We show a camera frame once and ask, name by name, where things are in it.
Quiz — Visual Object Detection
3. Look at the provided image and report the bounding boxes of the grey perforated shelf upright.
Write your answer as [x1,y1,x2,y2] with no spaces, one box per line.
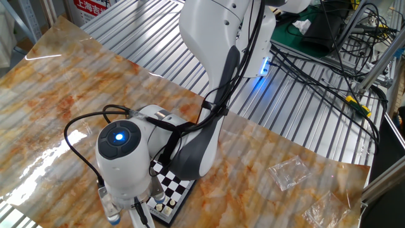
[18,0,44,36]

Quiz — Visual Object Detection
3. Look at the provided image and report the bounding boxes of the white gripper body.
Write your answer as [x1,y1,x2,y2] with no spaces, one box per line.
[128,202,156,228]

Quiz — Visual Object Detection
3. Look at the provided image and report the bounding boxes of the black white folding chessboard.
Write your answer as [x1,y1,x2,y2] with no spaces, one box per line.
[146,160,197,227]

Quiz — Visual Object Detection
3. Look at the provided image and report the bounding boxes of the black panel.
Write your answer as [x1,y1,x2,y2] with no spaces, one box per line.
[359,113,405,228]

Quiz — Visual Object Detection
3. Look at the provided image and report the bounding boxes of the red white printed sign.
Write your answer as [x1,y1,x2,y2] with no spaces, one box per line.
[67,0,112,27]

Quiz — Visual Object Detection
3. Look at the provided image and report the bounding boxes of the crumpled white tissue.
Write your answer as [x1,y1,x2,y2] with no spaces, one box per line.
[291,18,313,35]

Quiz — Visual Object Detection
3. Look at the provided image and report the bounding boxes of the black pouch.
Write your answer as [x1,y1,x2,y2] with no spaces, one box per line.
[300,8,346,54]

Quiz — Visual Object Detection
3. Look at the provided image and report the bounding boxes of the black cable bundle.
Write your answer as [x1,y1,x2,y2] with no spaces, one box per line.
[270,44,390,155]

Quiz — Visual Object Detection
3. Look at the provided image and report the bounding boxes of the aluminium frame bar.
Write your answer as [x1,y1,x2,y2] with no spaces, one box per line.
[360,163,405,204]

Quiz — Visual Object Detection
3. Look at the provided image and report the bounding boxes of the green cutting mat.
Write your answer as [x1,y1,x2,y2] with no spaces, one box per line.
[271,6,351,60]

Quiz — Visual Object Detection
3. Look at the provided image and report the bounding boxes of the silver wrist camera blue caps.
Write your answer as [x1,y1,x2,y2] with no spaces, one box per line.
[97,177,167,226]

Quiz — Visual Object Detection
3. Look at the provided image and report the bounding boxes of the yellow handled screwdriver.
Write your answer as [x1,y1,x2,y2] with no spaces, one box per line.
[321,77,373,118]

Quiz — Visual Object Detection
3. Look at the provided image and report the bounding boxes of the white plastic cover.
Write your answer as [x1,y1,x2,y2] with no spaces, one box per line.
[0,1,17,69]

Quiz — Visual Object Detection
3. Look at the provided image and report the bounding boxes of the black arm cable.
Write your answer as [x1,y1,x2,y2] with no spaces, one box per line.
[63,103,149,228]

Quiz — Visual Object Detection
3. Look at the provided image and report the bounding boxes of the grey slanted metal bar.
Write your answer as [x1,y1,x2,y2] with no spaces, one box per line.
[332,0,371,55]

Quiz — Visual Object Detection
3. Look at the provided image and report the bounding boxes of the clear plastic zip bag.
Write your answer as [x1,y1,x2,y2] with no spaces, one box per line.
[302,190,352,228]
[267,155,313,192]

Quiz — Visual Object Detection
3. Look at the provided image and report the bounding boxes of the thick aluminium frame post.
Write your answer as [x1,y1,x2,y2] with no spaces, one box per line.
[356,30,405,93]

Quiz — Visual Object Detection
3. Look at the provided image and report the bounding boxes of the orange marble pattern sheet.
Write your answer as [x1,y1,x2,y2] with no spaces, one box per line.
[0,15,371,228]

